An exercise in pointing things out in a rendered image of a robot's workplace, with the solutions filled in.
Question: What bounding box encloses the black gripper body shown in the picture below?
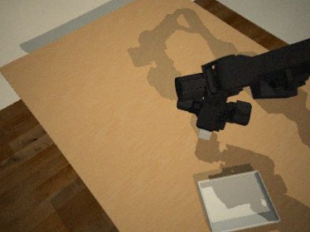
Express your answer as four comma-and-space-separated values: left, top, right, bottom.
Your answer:
177, 95, 252, 126

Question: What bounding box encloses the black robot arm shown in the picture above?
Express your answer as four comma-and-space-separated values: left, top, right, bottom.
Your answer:
175, 38, 310, 132

